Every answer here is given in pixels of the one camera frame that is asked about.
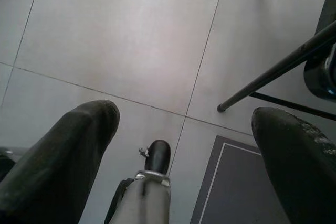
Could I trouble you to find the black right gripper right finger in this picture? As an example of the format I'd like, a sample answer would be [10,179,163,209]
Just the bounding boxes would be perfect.
[251,106,336,224]

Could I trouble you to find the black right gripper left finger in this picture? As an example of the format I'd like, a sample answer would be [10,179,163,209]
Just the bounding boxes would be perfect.
[0,99,121,224]

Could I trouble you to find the dark bordered floor mat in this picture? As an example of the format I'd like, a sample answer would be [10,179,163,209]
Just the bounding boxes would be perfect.
[190,134,292,224]

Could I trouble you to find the silver right robot leg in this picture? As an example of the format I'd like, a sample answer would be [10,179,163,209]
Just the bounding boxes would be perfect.
[104,140,172,224]

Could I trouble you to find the black glossy round object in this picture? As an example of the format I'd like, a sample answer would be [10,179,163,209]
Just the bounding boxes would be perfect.
[303,41,336,96]

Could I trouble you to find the marble top folding table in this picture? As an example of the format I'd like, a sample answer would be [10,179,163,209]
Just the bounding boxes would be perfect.
[217,20,336,120]

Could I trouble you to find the dark metal furniture frame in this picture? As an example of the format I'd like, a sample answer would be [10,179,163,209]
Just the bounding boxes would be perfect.
[256,0,336,51]

